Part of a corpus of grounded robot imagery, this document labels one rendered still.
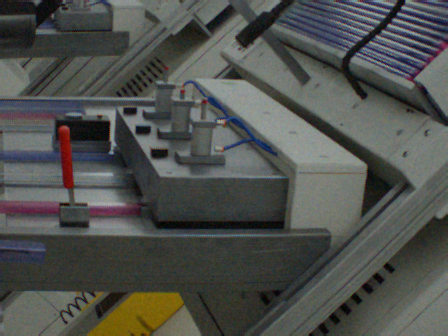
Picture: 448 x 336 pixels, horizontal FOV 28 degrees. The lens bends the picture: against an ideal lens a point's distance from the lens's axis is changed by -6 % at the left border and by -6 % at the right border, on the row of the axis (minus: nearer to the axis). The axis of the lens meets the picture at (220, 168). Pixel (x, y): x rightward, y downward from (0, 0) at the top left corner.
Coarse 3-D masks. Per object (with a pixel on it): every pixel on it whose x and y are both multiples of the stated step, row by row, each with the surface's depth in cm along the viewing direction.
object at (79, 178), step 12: (0, 180) 105; (12, 180) 105; (24, 180) 106; (36, 180) 106; (48, 180) 107; (60, 180) 107; (84, 180) 108; (96, 180) 108; (108, 180) 108; (120, 180) 109
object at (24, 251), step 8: (0, 240) 61; (8, 240) 62; (0, 248) 60; (8, 248) 61; (16, 248) 61; (24, 248) 61; (32, 248) 61; (40, 248) 61; (0, 256) 61; (8, 256) 61; (16, 256) 61; (24, 256) 61; (32, 256) 61; (40, 256) 61
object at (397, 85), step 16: (272, 32) 143; (288, 32) 133; (224, 48) 161; (240, 48) 154; (256, 48) 149; (304, 48) 130; (320, 48) 119; (336, 64) 118; (352, 64) 109; (368, 64) 105; (432, 64) 92; (368, 80) 108; (384, 80) 101; (400, 80) 96; (416, 80) 92; (432, 80) 91; (400, 96) 100; (416, 96) 94; (432, 96) 91; (432, 112) 95
